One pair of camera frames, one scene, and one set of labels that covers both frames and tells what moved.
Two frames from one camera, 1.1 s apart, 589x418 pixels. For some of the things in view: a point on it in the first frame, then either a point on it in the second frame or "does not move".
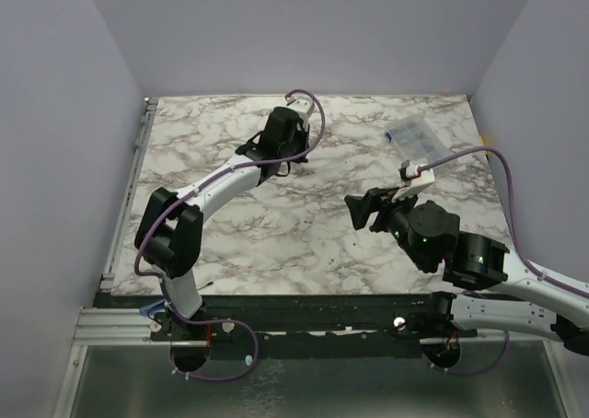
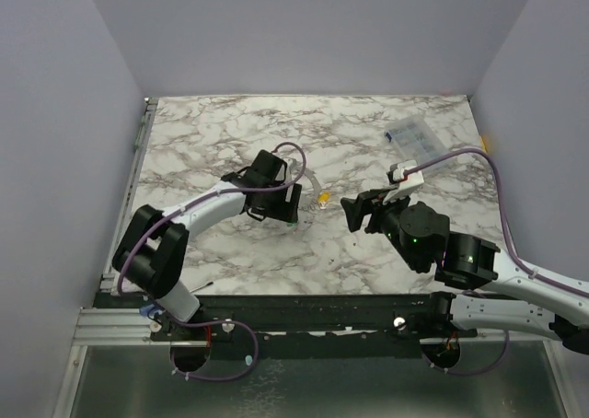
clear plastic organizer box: (414, 140) does not move
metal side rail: (128, 191) does not move
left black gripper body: (299, 142) → (274, 205)
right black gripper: (380, 211) does not move
